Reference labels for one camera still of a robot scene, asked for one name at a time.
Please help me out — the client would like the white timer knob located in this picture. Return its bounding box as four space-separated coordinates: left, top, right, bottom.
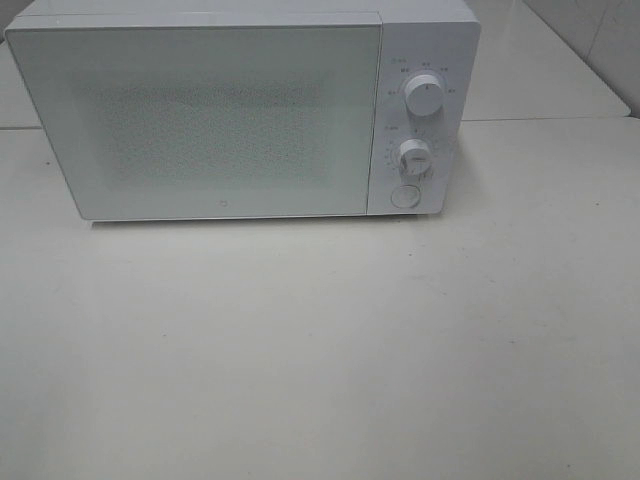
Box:
398 139 432 176

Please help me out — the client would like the white microwave door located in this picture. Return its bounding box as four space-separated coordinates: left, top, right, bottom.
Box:
8 26 380 221

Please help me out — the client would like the round white door button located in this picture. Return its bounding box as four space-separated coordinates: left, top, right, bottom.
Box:
391 185 421 209

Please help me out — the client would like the upper white power knob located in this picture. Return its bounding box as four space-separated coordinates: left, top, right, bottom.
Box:
403 72 444 117

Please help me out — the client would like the white microwave oven body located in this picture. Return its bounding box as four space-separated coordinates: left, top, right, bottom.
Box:
5 1 481 219

